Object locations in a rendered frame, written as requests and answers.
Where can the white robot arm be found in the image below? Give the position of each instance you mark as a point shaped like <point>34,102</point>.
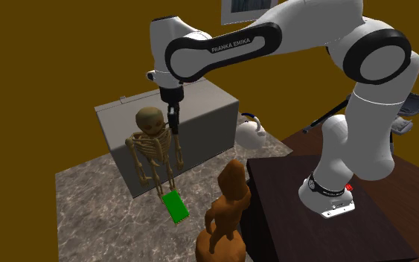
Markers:
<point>368,145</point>

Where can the dark brown robot stand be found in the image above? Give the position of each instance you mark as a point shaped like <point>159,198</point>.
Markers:
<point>285,217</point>

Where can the brown human figure statue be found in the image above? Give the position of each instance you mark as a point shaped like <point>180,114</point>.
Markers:
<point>227,214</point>

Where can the grey box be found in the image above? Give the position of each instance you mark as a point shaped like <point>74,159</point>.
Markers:
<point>202,123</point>

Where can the dark wooden table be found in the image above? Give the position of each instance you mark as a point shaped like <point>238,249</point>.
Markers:
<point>412,199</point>

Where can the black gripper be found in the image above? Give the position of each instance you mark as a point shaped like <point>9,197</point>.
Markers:
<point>171,95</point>

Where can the small grey object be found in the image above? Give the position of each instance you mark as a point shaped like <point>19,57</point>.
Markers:
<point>402,125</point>

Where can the tan skeleton figure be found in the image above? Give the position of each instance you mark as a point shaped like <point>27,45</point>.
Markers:
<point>151,145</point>

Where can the white framed wall picture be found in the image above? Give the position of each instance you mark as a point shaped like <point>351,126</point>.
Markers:
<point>227,16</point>

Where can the green flat card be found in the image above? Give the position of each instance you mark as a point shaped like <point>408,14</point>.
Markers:
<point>175,206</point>

